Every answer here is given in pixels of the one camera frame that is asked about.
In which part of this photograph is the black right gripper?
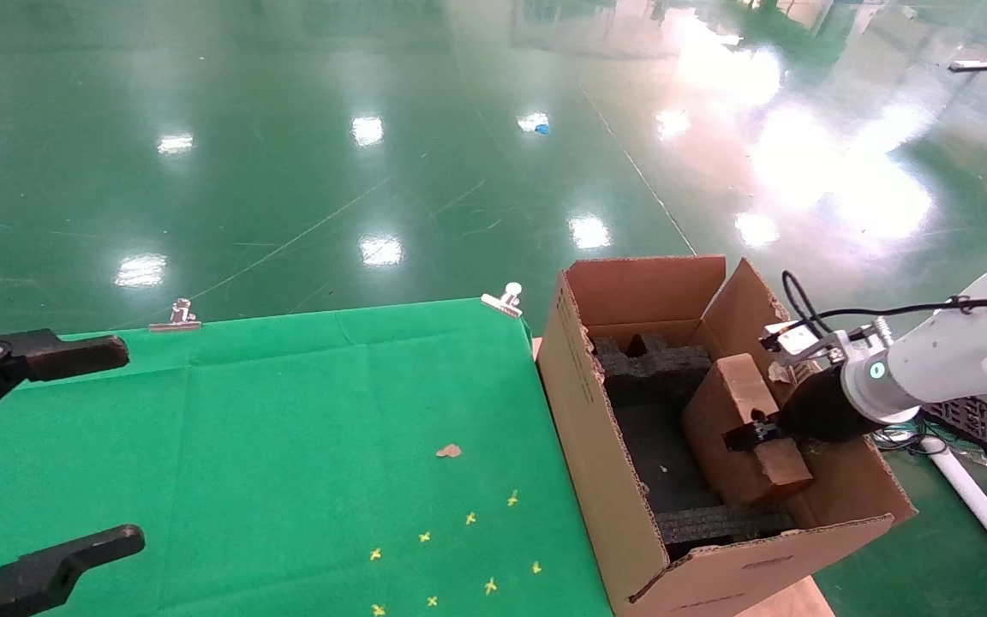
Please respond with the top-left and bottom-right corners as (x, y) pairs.
(723, 367), (873, 452)

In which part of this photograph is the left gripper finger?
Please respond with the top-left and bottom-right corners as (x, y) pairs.
(0, 323), (131, 440)
(0, 524), (147, 617)

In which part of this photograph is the small brown cardboard box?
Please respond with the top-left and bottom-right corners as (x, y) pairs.
(680, 353), (814, 506)

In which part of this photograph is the large brown cardboard carton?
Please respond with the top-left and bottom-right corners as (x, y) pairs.
(536, 255), (918, 617)

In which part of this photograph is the black foam bottom pad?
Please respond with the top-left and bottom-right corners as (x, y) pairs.
(612, 401), (721, 515)

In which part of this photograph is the black foam block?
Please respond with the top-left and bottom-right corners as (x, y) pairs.
(592, 332), (714, 408)

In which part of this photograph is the silver binder clip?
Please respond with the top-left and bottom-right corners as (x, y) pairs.
(481, 282), (524, 319)
(147, 298), (201, 333)

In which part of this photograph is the light wooden board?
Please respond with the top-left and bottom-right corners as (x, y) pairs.
(733, 574), (837, 617)

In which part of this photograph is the black plastic grid tray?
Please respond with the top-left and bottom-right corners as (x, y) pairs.
(922, 396), (987, 468)

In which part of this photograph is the green table cloth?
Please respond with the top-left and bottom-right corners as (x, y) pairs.
(0, 297), (614, 617)

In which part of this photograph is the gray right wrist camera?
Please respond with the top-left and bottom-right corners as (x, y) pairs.
(761, 321), (830, 362)

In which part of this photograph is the gray camera mount bracket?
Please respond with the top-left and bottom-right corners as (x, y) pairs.
(821, 330), (870, 368)

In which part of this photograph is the thin floor cable bundle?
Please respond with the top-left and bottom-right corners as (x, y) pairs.
(870, 427), (931, 455)

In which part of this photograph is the thick black sleeved cable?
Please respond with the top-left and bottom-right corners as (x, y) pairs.
(781, 270), (987, 331)

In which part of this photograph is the white metal frame leg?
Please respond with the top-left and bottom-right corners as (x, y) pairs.
(926, 441), (987, 592)

